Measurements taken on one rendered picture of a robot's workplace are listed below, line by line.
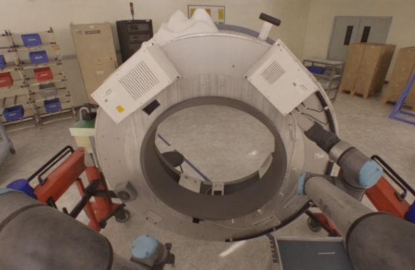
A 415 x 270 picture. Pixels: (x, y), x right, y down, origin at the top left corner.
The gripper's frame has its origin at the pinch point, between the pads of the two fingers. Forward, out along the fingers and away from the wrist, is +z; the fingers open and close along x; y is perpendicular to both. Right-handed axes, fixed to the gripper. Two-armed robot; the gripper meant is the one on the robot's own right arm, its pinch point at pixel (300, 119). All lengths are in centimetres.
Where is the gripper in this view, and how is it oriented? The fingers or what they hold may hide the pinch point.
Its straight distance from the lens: 105.0
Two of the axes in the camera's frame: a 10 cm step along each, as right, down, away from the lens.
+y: 6.6, 4.3, 6.2
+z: -3.5, -5.5, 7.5
